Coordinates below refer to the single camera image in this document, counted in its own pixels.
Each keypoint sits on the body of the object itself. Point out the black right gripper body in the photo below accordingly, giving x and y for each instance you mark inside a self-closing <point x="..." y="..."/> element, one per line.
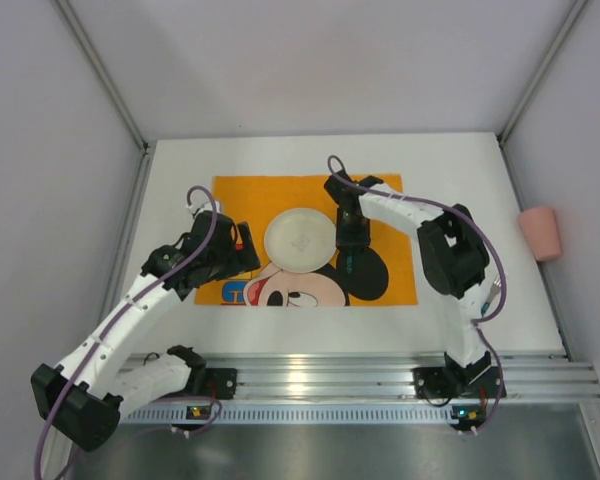
<point x="353" y="241"/>

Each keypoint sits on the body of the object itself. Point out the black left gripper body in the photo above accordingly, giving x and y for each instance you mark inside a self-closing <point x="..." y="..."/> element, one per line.
<point x="245" y="245"/>

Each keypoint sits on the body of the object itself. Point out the spoon with patterned handle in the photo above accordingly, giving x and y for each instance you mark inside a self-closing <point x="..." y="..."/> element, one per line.
<point x="349" y="256"/>

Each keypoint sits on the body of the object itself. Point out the orange cartoon mouse placemat cloth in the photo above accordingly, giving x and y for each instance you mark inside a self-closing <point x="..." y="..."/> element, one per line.
<point x="257" y="200"/>

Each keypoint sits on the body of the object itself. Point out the cream round plate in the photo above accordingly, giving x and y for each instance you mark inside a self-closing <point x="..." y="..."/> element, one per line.
<point x="300" y="240"/>

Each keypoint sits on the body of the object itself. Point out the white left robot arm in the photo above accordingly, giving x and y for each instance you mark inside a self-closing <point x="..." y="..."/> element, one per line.
<point x="86" y="395"/>

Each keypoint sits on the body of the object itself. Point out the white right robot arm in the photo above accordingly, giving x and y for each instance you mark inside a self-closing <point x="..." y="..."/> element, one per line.
<point x="454" y="253"/>

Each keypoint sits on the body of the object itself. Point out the pink plastic cup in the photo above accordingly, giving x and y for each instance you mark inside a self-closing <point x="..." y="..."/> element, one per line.
<point x="540" y="230"/>

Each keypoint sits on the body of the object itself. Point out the left aluminium corner post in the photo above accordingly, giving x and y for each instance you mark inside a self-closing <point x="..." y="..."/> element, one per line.
<point x="85" y="44"/>

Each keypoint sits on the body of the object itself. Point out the aluminium corner post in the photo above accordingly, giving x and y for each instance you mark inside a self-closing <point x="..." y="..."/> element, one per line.
<point x="574" y="14"/>
<point x="85" y="44"/>

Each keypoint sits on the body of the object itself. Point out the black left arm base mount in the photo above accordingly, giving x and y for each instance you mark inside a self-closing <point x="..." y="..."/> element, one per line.
<point x="218" y="383"/>

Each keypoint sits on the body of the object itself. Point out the aluminium front frame rail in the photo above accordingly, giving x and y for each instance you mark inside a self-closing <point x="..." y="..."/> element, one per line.
<point x="399" y="379"/>

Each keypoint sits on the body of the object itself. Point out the fork with patterned handle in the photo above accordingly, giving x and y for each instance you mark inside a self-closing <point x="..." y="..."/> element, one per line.
<point x="494" y="291"/>

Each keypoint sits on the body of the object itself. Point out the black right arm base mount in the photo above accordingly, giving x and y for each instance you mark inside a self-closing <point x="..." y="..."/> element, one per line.
<point x="438" y="384"/>

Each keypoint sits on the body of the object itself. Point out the slotted grey cable duct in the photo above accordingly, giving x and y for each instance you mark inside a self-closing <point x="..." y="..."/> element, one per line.
<point x="303" y="414"/>

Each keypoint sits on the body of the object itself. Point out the right aluminium corner post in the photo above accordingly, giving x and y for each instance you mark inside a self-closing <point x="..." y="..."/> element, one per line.
<point x="574" y="14"/>

